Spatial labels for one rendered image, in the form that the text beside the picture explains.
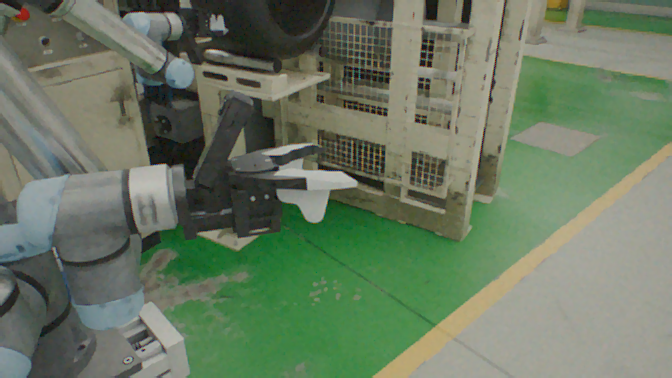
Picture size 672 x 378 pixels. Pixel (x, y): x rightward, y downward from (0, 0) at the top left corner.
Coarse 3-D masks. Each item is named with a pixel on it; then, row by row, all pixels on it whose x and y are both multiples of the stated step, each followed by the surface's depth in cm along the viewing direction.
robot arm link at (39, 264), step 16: (16, 224) 70; (0, 240) 65; (16, 240) 65; (0, 256) 61; (16, 256) 63; (32, 256) 64; (48, 256) 68; (16, 272) 62; (32, 272) 64; (48, 272) 67; (48, 288) 66; (64, 288) 72; (48, 304) 65; (64, 304) 72; (48, 320) 69
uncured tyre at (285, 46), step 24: (192, 0) 158; (216, 0) 152; (240, 0) 149; (264, 0) 152; (288, 0) 199; (312, 0) 194; (240, 24) 154; (264, 24) 156; (288, 24) 197; (312, 24) 181; (240, 48) 168; (264, 48) 163; (288, 48) 170
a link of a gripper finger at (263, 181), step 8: (248, 176) 53; (256, 176) 53; (264, 176) 53; (272, 176) 53; (280, 176) 53; (288, 176) 53; (248, 184) 54; (256, 184) 53; (264, 184) 53; (272, 184) 53; (280, 184) 52; (288, 184) 52; (296, 184) 53; (304, 184) 53
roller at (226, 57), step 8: (208, 56) 181; (216, 56) 179; (224, 56) 177; (232, 56) 175; (240, 56) 173; (248, 56) 172; (256, 56) 171; (232, 64) 177; (240, 64) 174; (248, 64) 172; (256, 64) 170; (264, 64) 168; (272, 64) 166; (280, 64) 168
